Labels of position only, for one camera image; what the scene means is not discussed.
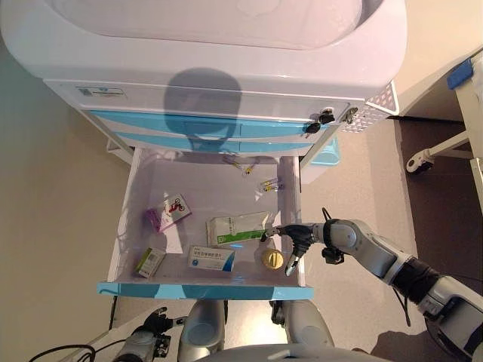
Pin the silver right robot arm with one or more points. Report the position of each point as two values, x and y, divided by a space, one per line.
377 252

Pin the white perforated side panel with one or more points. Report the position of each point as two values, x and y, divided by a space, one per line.
371 109

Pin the black head key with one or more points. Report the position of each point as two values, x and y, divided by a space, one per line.
326 116
313 129

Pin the cart logo label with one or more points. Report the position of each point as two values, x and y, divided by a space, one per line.
100 92

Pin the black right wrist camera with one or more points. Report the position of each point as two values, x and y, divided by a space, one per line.
332 256

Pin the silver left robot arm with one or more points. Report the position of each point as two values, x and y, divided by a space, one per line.
134 347

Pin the blue white medicine box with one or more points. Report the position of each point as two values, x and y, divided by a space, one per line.
209 258

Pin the clear vial packet yellow cap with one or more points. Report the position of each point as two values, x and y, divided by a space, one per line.
247 170

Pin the bed caster wheel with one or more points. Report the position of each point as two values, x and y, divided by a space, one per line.
419 165

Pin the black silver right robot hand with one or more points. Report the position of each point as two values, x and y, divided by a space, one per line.
302 237

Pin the small green medicine box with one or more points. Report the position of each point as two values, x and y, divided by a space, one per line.
149 262

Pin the blue bed clip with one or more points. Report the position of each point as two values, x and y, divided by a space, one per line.
460 73

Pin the green white medicine pack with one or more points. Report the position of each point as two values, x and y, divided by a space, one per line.
234 230

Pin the metal cart lock latch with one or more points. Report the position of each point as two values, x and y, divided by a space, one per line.
351 114

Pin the white medical cart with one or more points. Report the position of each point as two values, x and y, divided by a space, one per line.
188 49

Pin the clear ampoules yellow label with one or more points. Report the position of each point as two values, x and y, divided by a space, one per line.
269 186

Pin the light blue side bin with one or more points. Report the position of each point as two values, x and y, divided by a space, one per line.
326 154

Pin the small purple box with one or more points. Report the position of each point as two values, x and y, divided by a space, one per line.
151 219

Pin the white card red print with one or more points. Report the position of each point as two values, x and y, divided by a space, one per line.
175 211

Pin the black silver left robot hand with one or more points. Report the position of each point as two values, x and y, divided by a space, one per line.
158 322

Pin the glass jar gold lid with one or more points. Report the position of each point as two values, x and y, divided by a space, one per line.
272 260

